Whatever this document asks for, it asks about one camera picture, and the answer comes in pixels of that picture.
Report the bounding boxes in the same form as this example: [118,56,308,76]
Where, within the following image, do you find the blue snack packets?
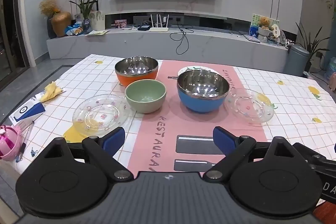
[65,21,84,36]

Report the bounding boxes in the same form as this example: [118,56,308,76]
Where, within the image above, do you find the papers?
[85,29,109,36]

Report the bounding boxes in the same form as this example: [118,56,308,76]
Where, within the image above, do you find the white round hand fan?
[270,23,281,39]

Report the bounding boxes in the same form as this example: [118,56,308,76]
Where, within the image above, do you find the grey trash can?
[283,43,311,77]

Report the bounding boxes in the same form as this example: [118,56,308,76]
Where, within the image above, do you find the blue steel bowl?
[177,70,231,113]

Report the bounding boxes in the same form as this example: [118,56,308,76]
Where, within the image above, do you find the green ceramic bowl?
[125,79,167,114]

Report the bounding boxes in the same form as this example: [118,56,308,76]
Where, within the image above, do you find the dried flowers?
[39,0,59,18]

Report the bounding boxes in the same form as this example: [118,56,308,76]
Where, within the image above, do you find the white router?
[149,14,170,32]

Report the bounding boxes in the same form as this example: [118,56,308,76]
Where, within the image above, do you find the white printed canister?
[89,11,105,31]

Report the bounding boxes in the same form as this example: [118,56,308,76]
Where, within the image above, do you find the yellow cloth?
[39,81,66,103]

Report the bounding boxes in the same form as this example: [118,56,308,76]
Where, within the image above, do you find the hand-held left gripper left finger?
[39,126,134,183]

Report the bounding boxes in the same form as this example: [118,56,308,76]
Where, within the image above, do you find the red clothing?
[314,203,336,224]

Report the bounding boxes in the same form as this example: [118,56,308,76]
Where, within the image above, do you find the long-leaf potted plant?
[295,21,331,72]

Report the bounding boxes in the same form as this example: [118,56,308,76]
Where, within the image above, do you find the white checked lemon tablecloth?
[5,54,336,182]

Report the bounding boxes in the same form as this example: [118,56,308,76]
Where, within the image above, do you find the dark vase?
[46,17,57,39]

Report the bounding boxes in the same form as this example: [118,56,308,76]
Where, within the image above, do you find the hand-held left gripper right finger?
[203,126,300,183]

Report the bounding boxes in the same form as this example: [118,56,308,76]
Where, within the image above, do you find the pen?
[16,120,35,163]

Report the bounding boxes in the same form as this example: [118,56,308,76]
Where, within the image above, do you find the white printed ceramic plate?
[177,66,222,77]

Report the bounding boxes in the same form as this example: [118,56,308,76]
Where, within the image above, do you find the black cable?
[169,21,193,55]

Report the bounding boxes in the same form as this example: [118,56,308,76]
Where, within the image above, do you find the gold vase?
[51,11,72,38]

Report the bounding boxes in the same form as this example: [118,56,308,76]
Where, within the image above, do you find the clear glass plate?
[225,88,275,123]
[73,94,131,137]

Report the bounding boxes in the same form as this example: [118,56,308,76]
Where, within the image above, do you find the large water bottle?
[325,57,336,81]

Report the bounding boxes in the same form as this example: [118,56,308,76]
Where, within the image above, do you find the pink toy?
[0,124,22,161]

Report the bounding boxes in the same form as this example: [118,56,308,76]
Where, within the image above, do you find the orange steel bowl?
[115,56,159,86]

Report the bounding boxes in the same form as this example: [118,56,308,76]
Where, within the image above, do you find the grey television cabinet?
[46,28,289,73]

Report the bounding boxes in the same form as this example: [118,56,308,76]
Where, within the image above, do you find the green plant in glass vase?
[69,0,103,30]

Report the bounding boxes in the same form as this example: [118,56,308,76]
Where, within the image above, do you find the book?
[243,34,260,43]

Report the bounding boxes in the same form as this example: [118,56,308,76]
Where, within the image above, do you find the green picture card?
[249,13,280,38]

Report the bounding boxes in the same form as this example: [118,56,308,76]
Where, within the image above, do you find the pink placemat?
[127,60,268,178]

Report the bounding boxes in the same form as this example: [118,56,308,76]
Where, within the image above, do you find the blue and white box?
[8,97,46,125]

